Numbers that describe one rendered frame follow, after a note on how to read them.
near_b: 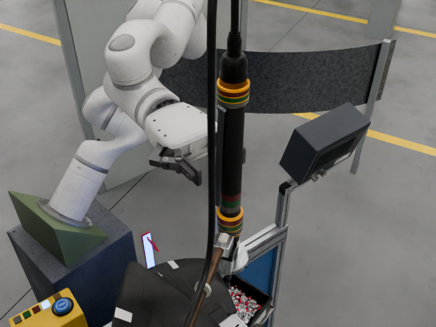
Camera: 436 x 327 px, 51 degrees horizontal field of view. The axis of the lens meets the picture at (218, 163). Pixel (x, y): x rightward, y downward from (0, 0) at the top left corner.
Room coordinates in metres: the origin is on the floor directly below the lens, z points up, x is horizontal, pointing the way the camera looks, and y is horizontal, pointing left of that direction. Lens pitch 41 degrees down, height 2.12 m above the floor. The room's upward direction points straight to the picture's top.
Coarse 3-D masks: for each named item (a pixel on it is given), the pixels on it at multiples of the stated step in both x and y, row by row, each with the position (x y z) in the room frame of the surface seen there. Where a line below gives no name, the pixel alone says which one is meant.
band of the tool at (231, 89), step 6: (222, 84) 0.54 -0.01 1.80; (228, 84) 0.54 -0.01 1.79; (234, 84) 0.54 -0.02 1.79; (240, 84) 0.54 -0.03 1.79; (246, 84) 0.53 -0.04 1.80; (222, 90) 0.51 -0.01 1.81; (228, 90) 0.50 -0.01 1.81; (234, 90) 0.50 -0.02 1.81; (240, 90) 0.50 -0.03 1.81; (240, 102) 0.50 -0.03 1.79
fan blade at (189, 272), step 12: (168, 264) 0.72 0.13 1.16; (180, 264) 0.73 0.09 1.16; (192, 264) 0.73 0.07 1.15; (168, 276) 0.68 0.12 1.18; (180, 276) 0.68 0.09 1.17; (192, 276) 0.68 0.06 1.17; (216, 276) 0.69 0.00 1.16; (180, 288) 0.64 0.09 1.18; (192, 288) 0.64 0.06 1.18; (216, 288) 0.65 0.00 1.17; (204, 300) 0.60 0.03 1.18; (216, 300) 0.60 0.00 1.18; (228, 300) 0.61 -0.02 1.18; (216, 312) 0.57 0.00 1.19; (228, 312) 0.57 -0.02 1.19
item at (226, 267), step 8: (216, 232) 0.50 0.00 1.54; (216, 240) 0.48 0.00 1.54; (232, 240) 0.48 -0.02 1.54; (224, 248) 0.47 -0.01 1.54; (232, 248) 0.48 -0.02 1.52; (240, 248) 0.54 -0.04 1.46; (224, 256) 0.47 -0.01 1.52; (232, 256) 0.47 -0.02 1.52; (240, 256) 0.52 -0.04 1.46; (224, 264) 0.48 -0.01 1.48; (232, 264) 0.49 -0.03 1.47; (240, 264) 0.50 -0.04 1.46; (224, 272) 0.49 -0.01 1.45; (232, 272) 0.49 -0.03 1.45
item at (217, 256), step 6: (216, 252) 0.46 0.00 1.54; (222, 252) 0.46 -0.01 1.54; (216, 258) 0.45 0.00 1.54; (216, 264) 0.44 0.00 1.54; (210, 270) 0.42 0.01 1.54; (216, 270) 0.43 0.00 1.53; (210, 276) 0.41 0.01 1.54; (210, 282) 0.41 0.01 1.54; (204, 294) 0.38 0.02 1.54; (198, 306) 0.36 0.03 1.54; (198, 312) 0.36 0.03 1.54; (192, 324) 0.34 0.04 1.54
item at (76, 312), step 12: (48, 300) 0.68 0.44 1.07; (72, 300) 0.67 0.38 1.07; (48, 312) 0.64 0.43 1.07; (72, 312) 0.64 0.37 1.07; (12, 324) 0.61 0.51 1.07; (24, 324) 0.61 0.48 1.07; (36, 324) 0.61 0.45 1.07; (48, 324) 0.61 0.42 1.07; (60, 324) 0.61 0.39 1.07; (72, 324) 0.62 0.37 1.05; (84, 324) 0.64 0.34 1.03
